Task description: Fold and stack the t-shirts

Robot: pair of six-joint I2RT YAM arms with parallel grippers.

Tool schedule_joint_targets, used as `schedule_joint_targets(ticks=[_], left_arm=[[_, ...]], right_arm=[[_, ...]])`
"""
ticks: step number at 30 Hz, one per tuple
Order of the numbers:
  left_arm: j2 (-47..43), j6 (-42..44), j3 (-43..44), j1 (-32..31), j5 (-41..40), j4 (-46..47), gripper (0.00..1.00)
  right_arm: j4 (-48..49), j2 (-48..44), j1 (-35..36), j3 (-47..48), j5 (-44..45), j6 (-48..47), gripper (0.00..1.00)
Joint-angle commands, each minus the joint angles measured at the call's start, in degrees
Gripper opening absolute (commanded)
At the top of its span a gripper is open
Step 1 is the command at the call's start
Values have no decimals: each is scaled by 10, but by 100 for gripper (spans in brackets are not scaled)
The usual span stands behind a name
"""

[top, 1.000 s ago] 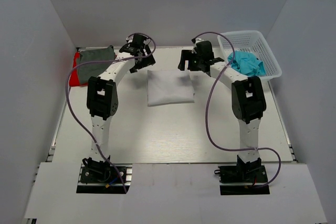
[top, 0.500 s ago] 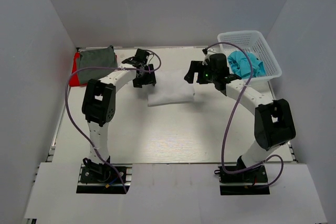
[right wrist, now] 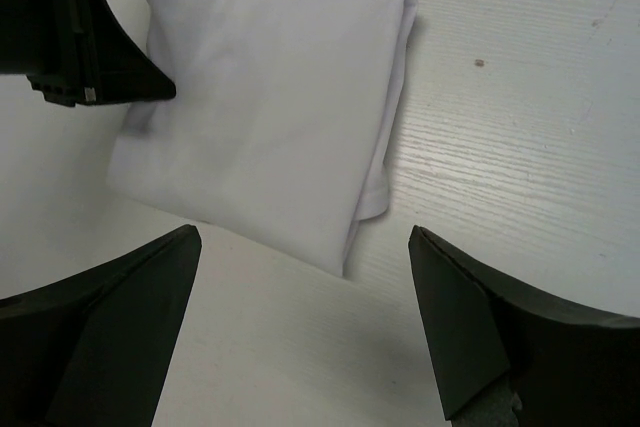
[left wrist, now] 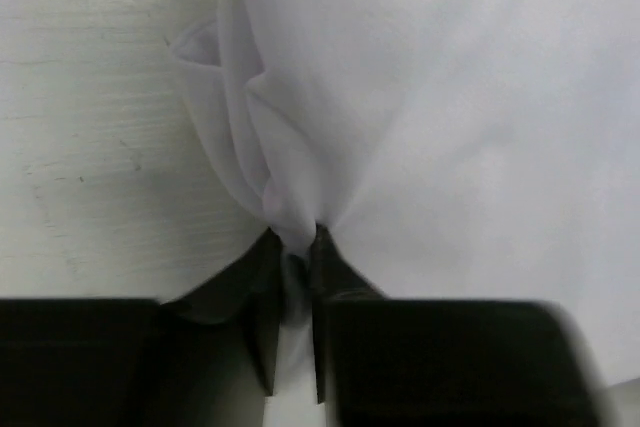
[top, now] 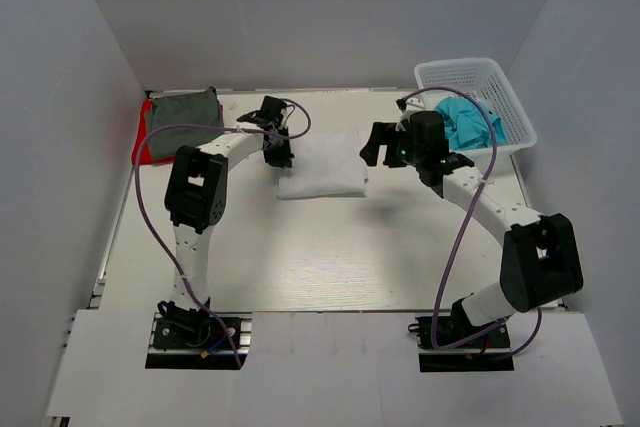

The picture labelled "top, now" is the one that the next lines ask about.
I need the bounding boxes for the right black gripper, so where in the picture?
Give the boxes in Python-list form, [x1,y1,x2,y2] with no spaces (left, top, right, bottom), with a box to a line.
[361,122,426,168]

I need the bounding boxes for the white t shirt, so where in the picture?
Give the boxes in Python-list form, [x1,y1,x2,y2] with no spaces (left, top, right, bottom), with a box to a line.
[277,130,368,200]

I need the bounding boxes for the blue t shirt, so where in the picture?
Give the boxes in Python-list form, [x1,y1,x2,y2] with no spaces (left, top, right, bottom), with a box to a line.
[435,97,492,151]

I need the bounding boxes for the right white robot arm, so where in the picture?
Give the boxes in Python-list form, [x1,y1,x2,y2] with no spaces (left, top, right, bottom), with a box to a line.
[360,111,584,346]

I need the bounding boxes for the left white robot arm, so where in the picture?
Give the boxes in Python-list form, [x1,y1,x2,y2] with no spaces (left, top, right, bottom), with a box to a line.
[165,96,294,346]

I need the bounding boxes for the folded grey t shirt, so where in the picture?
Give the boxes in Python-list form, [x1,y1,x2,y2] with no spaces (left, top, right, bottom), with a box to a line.
[143,87,224,163]

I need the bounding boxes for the white plastic basket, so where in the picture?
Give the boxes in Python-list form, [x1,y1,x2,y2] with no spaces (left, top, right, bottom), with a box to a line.
[414,58,537,159]

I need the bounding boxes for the folded red t shirt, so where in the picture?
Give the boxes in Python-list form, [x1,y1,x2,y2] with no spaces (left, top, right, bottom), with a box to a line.
[131,99,157,165]

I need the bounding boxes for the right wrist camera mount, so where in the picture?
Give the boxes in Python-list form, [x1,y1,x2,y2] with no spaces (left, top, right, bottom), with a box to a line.
[396,98,425,124]

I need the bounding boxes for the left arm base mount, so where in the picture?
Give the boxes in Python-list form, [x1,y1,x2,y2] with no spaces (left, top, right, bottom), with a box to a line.
[145,301,252,371]

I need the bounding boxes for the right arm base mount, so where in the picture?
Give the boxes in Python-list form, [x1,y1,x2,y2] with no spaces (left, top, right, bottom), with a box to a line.
[407,316,514,373]

